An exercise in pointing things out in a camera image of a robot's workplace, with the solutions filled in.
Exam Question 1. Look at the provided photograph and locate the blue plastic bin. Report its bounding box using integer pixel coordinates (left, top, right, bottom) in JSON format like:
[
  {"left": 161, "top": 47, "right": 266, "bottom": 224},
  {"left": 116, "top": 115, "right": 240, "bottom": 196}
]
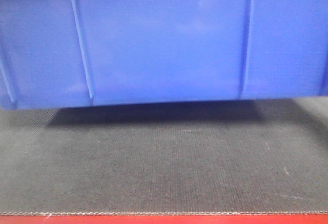
[{"left": 1, "top": 0, "right": 327, "bottom": 110}]

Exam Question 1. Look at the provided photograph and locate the black conveyor belt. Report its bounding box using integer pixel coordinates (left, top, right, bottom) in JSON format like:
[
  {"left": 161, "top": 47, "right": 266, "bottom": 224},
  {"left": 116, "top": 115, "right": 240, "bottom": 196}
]
[{"left": 1, "top": 97, "right": 327, "bottom": 216}]

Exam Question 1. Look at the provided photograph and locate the red conveyor edge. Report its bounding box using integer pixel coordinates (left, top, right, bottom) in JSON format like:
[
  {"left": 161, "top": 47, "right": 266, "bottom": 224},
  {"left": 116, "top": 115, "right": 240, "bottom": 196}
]
[{"left": 1, "top": 214, "right": 327, "bottom": 223}]

